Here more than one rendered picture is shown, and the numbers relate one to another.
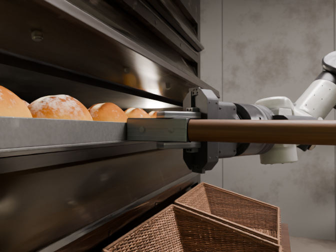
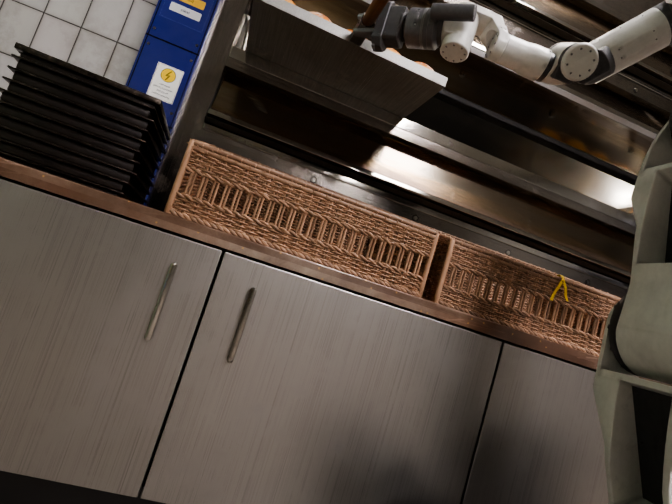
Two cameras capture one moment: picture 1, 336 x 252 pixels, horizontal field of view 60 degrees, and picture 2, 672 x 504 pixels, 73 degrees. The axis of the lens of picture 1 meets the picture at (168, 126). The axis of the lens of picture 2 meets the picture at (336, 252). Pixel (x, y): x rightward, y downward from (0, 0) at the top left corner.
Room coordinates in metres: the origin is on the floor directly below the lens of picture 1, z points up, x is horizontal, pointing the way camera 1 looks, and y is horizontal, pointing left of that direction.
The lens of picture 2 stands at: (-0.07, -0.94, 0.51)
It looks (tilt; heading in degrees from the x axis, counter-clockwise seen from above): 7 degrees up; 57
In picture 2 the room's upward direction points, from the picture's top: 17 degrees clockwise
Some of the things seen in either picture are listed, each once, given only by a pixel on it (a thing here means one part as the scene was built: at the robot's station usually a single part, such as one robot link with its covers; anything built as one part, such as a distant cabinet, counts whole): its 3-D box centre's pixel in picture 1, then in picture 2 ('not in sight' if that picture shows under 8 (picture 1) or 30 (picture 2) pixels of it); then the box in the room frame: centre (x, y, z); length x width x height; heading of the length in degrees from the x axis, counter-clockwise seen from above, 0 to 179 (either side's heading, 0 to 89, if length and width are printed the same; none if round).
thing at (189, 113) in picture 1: (178, 112); not in sight; (0.41, -0.01, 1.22); 0.06 x 0.03 x 0.02; 126
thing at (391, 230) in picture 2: not in sight; (301, 210); (0.44, 0.07, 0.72); 0.56 x 0.49 x 0.28; 161
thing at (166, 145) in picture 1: (178, 147); (365, 34); (0.41, -0.01, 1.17); 0.06 x 0.03 x 0.02; 126
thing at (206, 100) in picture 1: (221, 129); (403, 28); (0.47, -0.09, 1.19); 0.12 x 0.10 x 0.13; 126
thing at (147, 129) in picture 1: (159, 129); (362, 29); (0.41, 0.01, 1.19); 0.09 x 0.04 x 0.03; 71
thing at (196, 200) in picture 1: (232, 218); not in sight; (1.56, -0.34, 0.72); 0.56 x 0.49 x 0.28; 159
